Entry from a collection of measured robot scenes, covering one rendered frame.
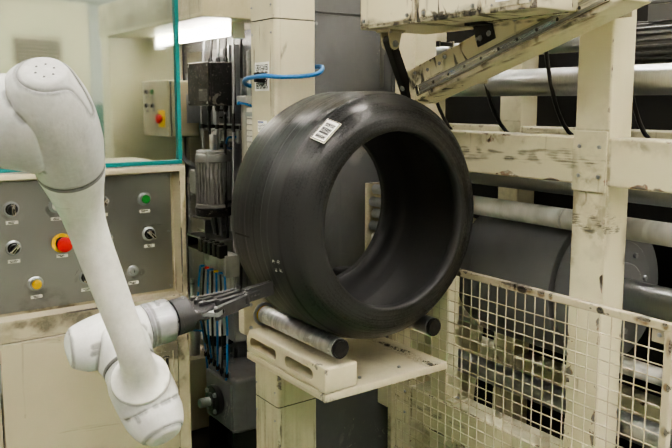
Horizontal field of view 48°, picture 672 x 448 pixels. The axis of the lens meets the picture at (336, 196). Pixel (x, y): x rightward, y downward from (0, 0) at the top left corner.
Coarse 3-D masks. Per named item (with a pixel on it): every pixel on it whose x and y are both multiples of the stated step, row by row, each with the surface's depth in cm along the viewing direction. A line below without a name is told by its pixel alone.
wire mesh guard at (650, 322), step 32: (512, 288) 184; (480, 320) 195; (544, 320) 177; (576, 320) 170; (640, 320) 156; (576, 352) 171; (416, 384) 218; (448, 384) 207; (512, 384) 187; (608, 384) 164; (416, 416) 219; (448, 416) 208; (512, 416) 188
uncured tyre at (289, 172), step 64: (384, 128) 163; (448, 128) 179; (256, 192) 163; (320, 192) 155; (384, 192) 203; (448, 192) 192; (256, 256) 165; (320, 256) 157; (384, 256) 203; (448, 256) 180; (320, 320) 163; (384, 320) 169
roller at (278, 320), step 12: (264, 312) 189; (276, 312) 187; (276, 324) 184; (288, 324) 180; (300, 324) 177; (300, 336) 175; (312, 336) 171; (324, 336) 168; (336, 336) 167; (324, 348) 167; (336, 348) 164; (348, 348) 166
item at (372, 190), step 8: (368, 184) 227; (376, 184) 227; (368, 192) 227; (376, 192) 226; (368, 200) 228; (376, 200) 224; (368, 208) 228; (376, 208) 228; (368, 216) 228; (376, 216) 226; (368, 224) 229; (376, 224) 225; (368, 232) 229; (368, 240) 229
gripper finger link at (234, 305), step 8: (240, 296) 157; (248, 296) 158; (224, 304) 153; (232, 304) 154; (240, 304) 156; (248, 304) 158; (216, 312) 151; (224, 312) 153; (232, 312) 154; (216, 320) 151
